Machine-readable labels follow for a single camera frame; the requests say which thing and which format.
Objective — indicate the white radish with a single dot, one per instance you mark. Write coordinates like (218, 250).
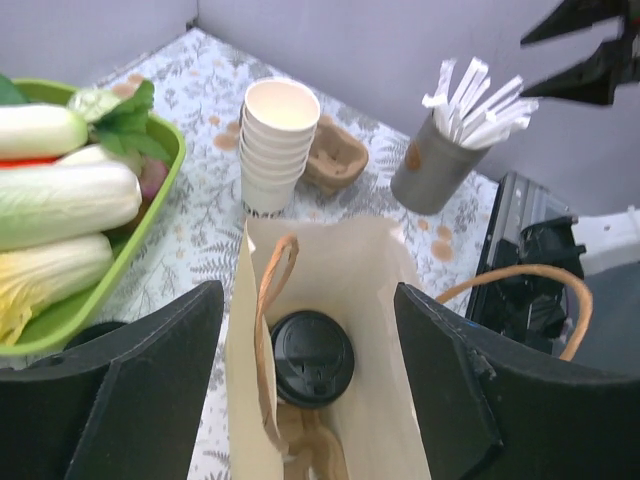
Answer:
(40, 130)

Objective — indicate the black plastic cup lid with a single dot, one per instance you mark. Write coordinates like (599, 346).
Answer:
(314, 359)

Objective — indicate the brown pulp cup carrier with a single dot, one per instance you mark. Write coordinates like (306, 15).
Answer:
(336, 158)
(314, 451)

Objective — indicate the green bok choy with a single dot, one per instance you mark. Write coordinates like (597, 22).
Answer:
(122, 126)

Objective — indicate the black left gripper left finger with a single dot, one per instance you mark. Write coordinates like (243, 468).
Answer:
(126, 405)

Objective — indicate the green plastic tray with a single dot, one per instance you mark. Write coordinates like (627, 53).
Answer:
(58, 322)

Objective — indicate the stack of white paper cups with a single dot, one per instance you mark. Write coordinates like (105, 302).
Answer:
(279, 117)

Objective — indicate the green napa cabbage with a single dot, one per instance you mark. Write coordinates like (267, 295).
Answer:
(40, 205)

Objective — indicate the orange carrot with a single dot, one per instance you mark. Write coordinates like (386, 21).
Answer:
(26, 163)

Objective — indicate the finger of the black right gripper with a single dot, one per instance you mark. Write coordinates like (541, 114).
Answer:
(591, 81)
(572, 16)

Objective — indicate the grey cylindrical holder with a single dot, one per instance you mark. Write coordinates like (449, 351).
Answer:
(432, 170)

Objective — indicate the black base bar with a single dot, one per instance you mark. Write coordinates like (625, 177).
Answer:
(528, 225)

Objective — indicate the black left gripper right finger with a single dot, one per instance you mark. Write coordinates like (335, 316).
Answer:
(488, 407)

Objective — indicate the floral table mat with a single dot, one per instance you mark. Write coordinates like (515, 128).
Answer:
(210, 190)

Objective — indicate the brown paper takeout bag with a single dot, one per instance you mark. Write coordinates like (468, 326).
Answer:
(337, 363)

